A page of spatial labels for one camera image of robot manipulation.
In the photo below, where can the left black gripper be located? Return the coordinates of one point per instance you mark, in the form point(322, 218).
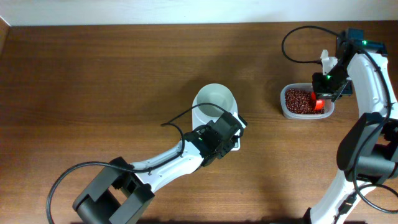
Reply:
point(229, 137)

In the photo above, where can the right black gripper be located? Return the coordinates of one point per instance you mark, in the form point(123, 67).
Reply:
point(324, 94)

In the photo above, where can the orange plastic measuring scoop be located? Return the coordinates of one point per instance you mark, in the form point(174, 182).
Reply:
point(318, 104)

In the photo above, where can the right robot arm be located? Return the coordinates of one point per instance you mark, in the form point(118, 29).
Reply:
point(367, 156)

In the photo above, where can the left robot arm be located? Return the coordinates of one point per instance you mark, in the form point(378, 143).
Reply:
point(121, 193)

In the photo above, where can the white round bowl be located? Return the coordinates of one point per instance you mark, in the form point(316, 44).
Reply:
point(216, 94)

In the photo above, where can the clear plastic food container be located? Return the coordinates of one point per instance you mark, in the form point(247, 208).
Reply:
point(328, 107)

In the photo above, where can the red adzuki beans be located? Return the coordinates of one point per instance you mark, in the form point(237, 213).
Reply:
point(300, 102)

